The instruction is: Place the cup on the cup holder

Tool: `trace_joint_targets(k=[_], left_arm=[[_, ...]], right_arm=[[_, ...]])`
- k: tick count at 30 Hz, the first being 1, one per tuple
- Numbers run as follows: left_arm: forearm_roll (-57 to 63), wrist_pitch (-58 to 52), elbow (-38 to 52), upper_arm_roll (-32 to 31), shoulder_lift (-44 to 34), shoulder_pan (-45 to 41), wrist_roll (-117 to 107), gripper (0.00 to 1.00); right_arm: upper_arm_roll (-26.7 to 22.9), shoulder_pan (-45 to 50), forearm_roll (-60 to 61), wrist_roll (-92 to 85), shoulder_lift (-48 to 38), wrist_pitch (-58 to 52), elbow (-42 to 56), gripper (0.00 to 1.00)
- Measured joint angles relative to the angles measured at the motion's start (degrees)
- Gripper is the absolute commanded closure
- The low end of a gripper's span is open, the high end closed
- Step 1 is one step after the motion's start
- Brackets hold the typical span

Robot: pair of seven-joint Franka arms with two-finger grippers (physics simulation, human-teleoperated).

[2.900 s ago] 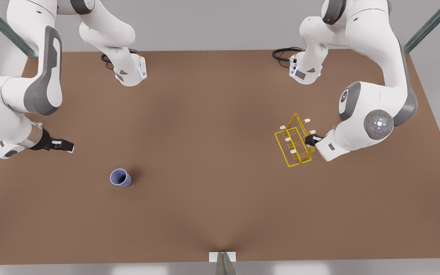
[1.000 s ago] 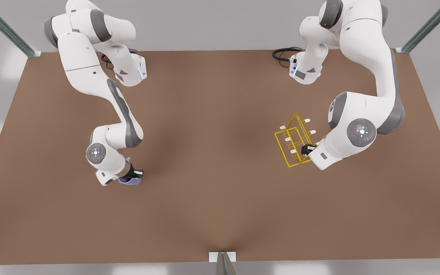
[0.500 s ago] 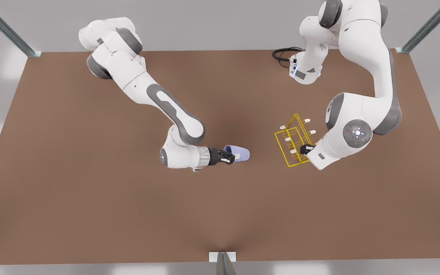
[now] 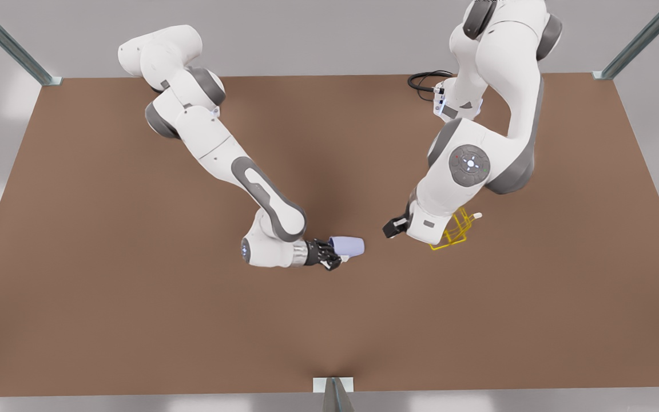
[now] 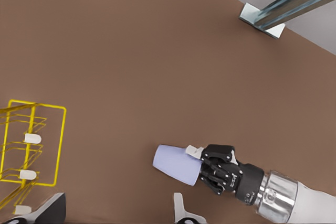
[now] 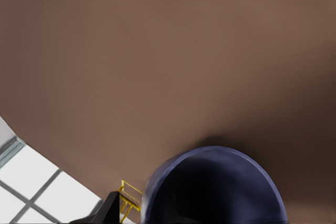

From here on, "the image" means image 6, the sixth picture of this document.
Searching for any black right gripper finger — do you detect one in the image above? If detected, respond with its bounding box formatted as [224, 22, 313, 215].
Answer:
[69, 191, 122, 224]

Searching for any yellow wire cup holder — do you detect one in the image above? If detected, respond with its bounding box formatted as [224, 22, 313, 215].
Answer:
[117, 179, 144, 223]

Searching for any silver frame post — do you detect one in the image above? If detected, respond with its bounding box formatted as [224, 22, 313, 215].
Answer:
[0, 136, 27, 169]

